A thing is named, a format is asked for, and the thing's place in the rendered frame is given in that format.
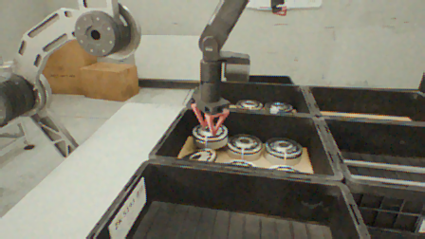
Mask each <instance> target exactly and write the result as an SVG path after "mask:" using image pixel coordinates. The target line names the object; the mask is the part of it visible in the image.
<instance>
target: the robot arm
mask: <svg viewBox="0 0 425 239"><path fill-rule="evenodd" d="M248 2H249V0H220V2H219V3H218V5H217V7H216V8H215V11H214V13H213V15H212V17H211V19H210V20H209V23H208V24H207V25H206V26H205V28H204V30H203V32H202V34H201V35H200V37H199V40H198V46H199V49H200V51H202V60H200V67H199V79H200V80H199V93H198V94H195V95H191V99H192V100H195V103H193V104H192V108H193V110H194V111H195V113H196V115H197V118H198V119H199V122H200V123H201V125H202V127H204V126H206V125H208V124H209V127H210V130H211V133H212V134H213V135H214V134H217V131H218V130H219V127H220V125H221V124H222V122H223V121H224V119H225V118H226V116H227V115H228V114H229V110H227V109H226V108H230V107H231V102H230V101H226V100H225V99H223V98H222V97H221V86H222V63H224V78H226V82H236V83H249V73H250V71H249V67H250V57H249V54H247V53H236V52H230V51H221V49H222V46H224V44H225V43H226V42H227V40H228V38H229V35H230V34H231V31H232V30H233V28H234V26H235V24H236V23H237V21H238V19H239V18H240V15H241V14H243V11H244V9H245V7H246V6H247V4H248ZM222 108H225V109H223V110H222ZM199 110H201V111H202V112H204V113H205V117H206V118H205V121H204V120H203V119H202V116H201V114H200V112H199ZM216 117H219V121H218V122H217V125H216V127H215V130H214V127H213V119H214V118H216Z"/></svg>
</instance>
